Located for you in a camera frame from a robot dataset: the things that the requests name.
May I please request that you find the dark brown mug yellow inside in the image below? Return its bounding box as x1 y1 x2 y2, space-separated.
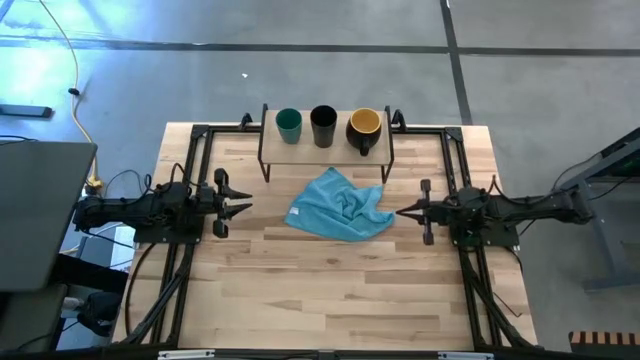
345 107 384 157

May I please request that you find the black and wood striped object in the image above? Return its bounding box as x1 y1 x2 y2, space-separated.
568 329 640 357

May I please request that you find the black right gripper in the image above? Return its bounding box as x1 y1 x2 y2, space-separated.
395 178 482 246

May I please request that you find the green plastic cup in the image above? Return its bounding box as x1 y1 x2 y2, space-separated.
274 107 304 145

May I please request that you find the black plastic cup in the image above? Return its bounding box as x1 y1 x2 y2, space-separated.
309 104 339 149

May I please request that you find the grey metal stand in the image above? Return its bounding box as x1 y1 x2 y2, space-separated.
551 127 640 294

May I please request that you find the flat black bar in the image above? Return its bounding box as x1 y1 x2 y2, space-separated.
0 103 54 120

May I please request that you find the yellow power plug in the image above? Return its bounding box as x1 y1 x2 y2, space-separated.
83 175 105 198

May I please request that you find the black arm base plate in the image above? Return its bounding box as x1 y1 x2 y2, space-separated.
447 205 521 249
122 204 207 246

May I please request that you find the thin black hex key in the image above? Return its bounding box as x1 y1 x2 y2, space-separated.
491 291 524 320

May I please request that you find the grey desk top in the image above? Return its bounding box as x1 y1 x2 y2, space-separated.
0 139 99 294

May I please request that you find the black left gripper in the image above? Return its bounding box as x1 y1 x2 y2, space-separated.
197 168 254 240

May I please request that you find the black aluminium table frame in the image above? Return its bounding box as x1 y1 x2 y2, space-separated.
112 112 539 352

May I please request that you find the blue microfibre cloth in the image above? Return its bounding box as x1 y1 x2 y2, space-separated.
283 166 397 244

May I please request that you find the black floor cable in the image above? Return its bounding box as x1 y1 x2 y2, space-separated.
97 168 154 202

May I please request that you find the silver frame bracket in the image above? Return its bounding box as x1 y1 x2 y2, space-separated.
437 351 496 360
157 349 216 360

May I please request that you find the wooden shelf with black legs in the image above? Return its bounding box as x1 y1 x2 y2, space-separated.
257 103 396 185

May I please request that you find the yellow floor cable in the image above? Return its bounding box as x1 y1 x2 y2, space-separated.
37 0 105 194

